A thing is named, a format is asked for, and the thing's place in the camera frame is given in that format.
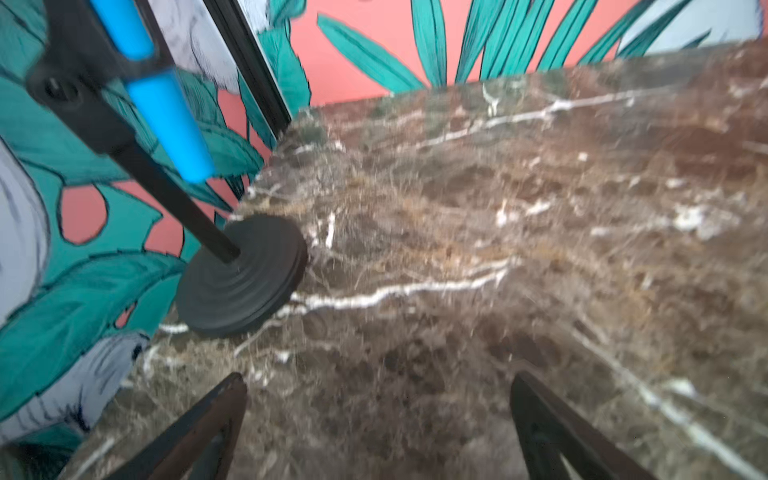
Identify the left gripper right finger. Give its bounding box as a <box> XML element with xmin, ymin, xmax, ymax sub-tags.
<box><xmin>509</xmin><ymin>371</ymin><xmax>654</xmax><ymax>479</ymax></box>

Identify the left black frame post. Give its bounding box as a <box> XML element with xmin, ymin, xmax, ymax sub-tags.
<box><xmin>203</xmin><ymin>0</ymin><xmax>292</xmax><ymax>139</ymax></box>

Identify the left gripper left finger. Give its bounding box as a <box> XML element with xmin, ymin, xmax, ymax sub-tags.
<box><xmin>109</xmin><ymin>372</ymin><xmax>248</xmax><ymax>479</ymax></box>

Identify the toy microphone on stand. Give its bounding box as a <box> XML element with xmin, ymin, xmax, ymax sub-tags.
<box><xmin>25</xmin><ymin>1</ymin><xmax>308</xmax><ymax>337</ymax></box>

